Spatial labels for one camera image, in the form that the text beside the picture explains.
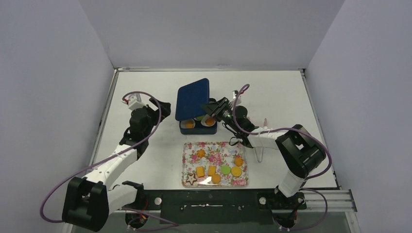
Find green round cookie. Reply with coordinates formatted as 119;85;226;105
196;115;205;121
221;165;231;176

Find pink cat paw tongs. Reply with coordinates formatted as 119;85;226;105
254;118;268;163

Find star chocolate cookie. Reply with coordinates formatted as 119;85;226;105
185;173;198;185

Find yellow waffle round cookie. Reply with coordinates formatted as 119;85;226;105
230;166;242;177

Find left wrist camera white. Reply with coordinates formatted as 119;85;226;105
126;93;147;111

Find white paper cup centre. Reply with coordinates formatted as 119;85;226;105
194;115;206;121

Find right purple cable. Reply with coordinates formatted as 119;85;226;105
231;83;333;231

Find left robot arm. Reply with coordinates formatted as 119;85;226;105
62;98;171;232

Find purple cable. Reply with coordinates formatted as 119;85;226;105
39;91;179;232
231;83;333;231

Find orange round cookie bottom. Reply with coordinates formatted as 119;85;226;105
211;174;221;184

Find orange speckled round cookie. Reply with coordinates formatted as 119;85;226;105
205;118;215;127

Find orange flower cookie middle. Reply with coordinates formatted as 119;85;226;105
196;149;206;158

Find dark blue square box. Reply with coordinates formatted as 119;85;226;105
178;98;217;135

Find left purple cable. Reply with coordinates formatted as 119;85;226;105
39;91;179;232

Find square cracker right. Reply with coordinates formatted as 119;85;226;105
207;165;216;176

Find floral rectangular tray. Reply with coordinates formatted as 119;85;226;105
182;142;249;188

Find dark blue box lid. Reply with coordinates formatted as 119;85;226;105
175;78;209;121

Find square cracker left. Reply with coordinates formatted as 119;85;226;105
196;166;205;178

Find square cracker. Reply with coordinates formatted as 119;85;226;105
207;165;216;176
196;166;205;178

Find white paper cup front-right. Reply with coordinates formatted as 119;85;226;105
201;115;216;127

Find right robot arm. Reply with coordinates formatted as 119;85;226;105
201;98;330;208

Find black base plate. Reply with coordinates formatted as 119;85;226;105
128;188;307;225

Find white paper cup front-left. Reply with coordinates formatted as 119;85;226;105
180;118;196;129

